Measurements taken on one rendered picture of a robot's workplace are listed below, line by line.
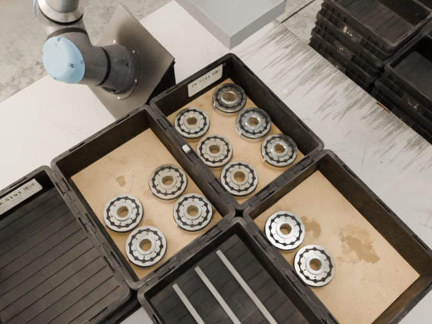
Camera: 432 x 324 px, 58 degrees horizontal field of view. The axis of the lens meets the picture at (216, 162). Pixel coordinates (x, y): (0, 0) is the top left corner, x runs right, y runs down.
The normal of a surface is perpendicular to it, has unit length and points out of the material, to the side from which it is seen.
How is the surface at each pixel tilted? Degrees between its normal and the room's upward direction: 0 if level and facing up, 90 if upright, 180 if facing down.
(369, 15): 0
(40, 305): 0
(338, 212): 0
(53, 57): 46
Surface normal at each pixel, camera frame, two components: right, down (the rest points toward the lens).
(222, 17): 0.00, -0.41
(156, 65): -0.51, 0.07
